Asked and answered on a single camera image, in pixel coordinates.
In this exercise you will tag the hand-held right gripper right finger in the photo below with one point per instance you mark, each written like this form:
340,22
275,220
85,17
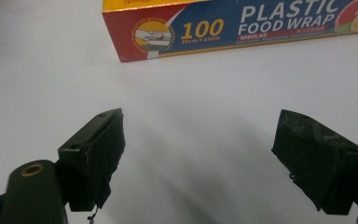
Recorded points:
318,161

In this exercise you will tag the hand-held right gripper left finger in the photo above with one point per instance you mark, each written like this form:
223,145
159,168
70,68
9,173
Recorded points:
96,155

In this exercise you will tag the plastic wrap box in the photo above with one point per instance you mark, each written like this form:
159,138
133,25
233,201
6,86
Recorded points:
217,29

